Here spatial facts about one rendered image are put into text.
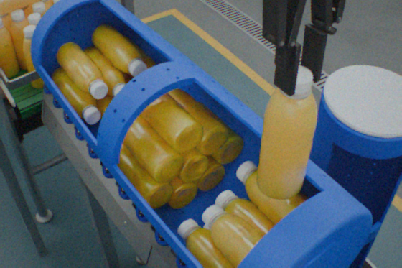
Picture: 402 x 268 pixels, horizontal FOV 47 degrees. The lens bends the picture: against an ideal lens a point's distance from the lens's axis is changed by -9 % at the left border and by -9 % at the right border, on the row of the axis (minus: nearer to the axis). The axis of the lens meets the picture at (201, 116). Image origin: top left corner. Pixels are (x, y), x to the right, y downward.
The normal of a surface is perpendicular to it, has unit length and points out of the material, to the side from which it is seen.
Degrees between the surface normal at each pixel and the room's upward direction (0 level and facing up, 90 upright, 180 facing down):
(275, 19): 93
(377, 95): 0
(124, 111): 41
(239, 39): 0
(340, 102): 0
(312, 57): 90
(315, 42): 90
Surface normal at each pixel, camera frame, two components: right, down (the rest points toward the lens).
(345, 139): -0.67, 0.50
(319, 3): -0.79, 0.52
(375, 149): -0.18, 0.65
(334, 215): 0.12, -0.80
